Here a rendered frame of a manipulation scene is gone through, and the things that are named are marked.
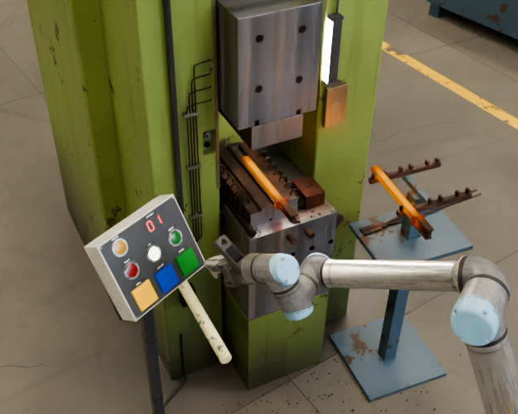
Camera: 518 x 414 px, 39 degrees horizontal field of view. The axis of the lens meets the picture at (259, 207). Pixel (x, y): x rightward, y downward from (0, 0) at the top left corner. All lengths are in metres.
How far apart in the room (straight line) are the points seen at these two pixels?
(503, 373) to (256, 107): 1.13
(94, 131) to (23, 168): 1.84
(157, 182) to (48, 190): 1.98
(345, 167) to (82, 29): 1.16
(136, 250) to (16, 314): 1.56
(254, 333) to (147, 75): 1.24
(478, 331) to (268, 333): 1.38
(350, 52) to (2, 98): 3.30
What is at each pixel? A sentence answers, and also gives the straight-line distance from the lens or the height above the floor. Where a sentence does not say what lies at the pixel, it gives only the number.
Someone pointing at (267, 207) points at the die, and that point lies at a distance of 2.73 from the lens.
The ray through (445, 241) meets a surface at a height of 0.77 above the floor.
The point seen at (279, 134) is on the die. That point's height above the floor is 1.31.
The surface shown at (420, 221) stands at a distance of 2.65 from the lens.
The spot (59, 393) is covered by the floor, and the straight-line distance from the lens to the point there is 3.48.
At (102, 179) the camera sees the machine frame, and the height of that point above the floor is 0.87.
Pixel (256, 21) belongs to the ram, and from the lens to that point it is 2.30.
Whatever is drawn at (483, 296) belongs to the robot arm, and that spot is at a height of 1.40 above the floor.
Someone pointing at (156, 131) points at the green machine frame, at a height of 1.34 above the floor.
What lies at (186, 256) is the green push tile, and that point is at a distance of 2.49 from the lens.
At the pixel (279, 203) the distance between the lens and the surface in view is 2.72.
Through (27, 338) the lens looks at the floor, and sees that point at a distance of 3.72.
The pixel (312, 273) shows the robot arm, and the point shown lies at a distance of 2.27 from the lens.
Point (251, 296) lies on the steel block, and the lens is 2.92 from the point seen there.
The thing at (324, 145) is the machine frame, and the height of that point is 1.09.
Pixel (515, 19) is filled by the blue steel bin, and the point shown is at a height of 0.27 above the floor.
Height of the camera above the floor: 2.74
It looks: 40 degrees down
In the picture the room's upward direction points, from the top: 1 degrees clockwise
